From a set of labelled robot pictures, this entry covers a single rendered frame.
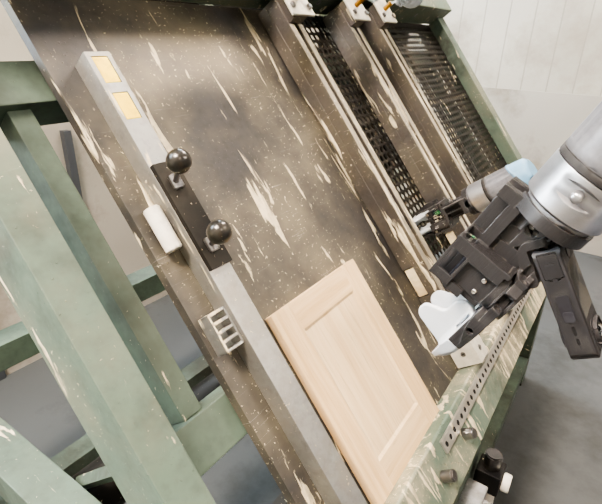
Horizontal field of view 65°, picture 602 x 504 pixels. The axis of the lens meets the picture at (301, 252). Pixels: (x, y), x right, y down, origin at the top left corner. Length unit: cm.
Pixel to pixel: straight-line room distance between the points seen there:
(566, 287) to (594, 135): 13
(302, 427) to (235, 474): 138
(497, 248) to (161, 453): 48
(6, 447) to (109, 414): 72
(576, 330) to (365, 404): 58
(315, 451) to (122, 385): 35
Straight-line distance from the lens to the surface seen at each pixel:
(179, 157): 72
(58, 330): 68
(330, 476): 88
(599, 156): 44
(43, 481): 127
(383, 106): 157
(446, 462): 114
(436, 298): 57
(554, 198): 45
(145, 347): 82
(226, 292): 81
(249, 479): 220
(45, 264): 69
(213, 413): 84
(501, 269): 48
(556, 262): 48
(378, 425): 103
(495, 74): 474
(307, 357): 92
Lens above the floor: 168
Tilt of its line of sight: 24 degrees down
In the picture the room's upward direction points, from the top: 2 degrees clockwise
